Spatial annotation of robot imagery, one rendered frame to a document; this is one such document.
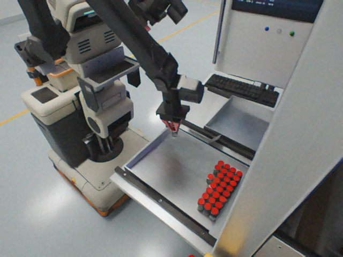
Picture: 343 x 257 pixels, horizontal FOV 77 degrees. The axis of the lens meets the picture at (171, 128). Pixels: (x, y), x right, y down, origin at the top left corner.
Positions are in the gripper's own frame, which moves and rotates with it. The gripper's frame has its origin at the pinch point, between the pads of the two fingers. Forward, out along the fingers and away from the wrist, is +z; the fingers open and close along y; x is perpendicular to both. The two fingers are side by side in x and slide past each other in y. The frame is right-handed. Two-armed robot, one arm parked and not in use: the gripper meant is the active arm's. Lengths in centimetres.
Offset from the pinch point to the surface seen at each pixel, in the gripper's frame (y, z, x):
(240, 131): 21.8, 11.5, 17.2
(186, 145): 3.6, 9.8, 1.8
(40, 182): -120, 88, -7
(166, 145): -3.5, 9.1, -1.3
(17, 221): -111, 88, -36
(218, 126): 12.6, 10.7, 17.0
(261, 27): 21, -11, 72
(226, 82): 8, 16, 61
